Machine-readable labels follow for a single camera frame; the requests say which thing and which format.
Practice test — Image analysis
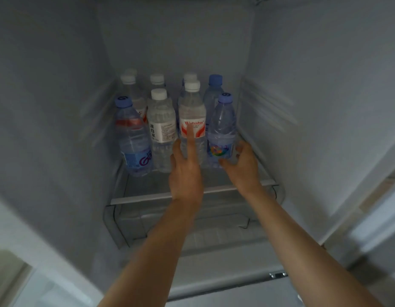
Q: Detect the person's right hand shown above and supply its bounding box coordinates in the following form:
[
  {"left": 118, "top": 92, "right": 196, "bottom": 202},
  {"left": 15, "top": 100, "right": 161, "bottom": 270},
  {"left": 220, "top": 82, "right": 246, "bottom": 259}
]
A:
[{"left": 218, "top": 140, "right": 262, "bottom": 193}]

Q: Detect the person's left hand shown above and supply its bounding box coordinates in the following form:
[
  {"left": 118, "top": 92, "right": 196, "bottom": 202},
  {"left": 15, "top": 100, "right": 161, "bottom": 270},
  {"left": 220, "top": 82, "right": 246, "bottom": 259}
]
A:
[{"left": 169, "top": 123, "right": 204, "bottom": 205}]

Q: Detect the purple cap water bottle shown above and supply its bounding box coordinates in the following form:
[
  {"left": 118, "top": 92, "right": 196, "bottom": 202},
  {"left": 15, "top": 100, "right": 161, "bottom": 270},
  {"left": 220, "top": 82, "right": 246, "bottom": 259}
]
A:
[
  {"left": 114, "top": 96, "right": 153, "bottom": 177},
  {"left": 206, "top": 93, "right": 238, "bottom": 168}
]

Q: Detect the red-label water bottle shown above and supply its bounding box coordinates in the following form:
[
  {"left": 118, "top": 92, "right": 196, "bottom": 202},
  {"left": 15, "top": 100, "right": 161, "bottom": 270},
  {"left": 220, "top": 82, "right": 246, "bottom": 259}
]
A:
[{"left": 177, "top": 81, "right": 207, "bottom": 167}]

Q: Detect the white refrigerator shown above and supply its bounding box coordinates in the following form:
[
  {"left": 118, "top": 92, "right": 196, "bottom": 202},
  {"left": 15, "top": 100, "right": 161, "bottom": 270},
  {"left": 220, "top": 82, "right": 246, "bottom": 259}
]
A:
[{"left": 0, "top": 0, "right": 395, "bottom": 307}]

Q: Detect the person's right forearm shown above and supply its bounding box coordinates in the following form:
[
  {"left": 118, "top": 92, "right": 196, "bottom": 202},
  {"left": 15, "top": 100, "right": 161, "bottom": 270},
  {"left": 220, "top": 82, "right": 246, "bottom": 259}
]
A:
[{"left": 242, "top": 183, "right": 383, "bottom": 307}]

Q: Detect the person's left forearm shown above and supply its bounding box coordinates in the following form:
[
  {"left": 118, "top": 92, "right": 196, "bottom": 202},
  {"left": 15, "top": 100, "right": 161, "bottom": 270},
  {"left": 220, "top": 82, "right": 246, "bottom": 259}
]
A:
[{"left": 97, "top": 201, "right": 201, "bottom": 307}]

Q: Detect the glass refrigerator shelf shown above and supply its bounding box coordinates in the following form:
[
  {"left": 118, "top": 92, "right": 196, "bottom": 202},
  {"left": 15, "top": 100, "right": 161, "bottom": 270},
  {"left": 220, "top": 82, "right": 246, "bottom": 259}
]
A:
[{"left": 109, "top": 137, "right": 278, "bottom": 207}]

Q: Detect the white sliding glass door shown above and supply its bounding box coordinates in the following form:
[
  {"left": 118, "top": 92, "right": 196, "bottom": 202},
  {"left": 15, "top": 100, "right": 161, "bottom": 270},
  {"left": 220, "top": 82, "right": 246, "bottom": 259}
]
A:
[{"left": 0, "top": 249, "right": 35, "bottom": 307}]

